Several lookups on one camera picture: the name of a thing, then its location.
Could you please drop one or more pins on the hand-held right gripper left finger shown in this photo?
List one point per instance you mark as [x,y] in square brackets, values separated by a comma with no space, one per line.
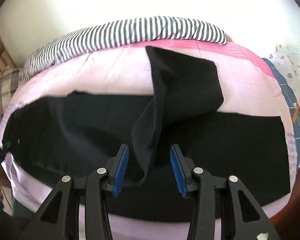
[121,170]

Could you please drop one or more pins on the pink lilac bed sheet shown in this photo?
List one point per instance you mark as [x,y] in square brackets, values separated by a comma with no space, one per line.
[110,72]

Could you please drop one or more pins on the brown wooden bed frame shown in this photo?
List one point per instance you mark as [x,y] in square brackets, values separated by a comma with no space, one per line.
[297,205]

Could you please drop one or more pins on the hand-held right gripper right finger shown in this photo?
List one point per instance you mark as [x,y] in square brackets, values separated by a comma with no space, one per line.
[178,170]

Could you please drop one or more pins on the grey white striped cloth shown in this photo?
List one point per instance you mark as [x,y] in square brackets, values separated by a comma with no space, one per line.
[115,35]

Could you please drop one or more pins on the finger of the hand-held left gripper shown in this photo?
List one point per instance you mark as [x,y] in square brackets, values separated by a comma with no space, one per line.
[0,153]

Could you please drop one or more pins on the white confetti print cloth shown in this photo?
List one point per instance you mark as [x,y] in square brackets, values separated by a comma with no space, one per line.
[297,75]

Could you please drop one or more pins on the beige plaid cloth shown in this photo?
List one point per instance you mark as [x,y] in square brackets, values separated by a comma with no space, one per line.
[2,97]

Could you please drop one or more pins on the blue plaid cloth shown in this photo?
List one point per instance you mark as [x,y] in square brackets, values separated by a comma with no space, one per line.
[282,80]

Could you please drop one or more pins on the black pants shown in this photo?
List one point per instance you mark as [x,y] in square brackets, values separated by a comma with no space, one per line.
[77,130]

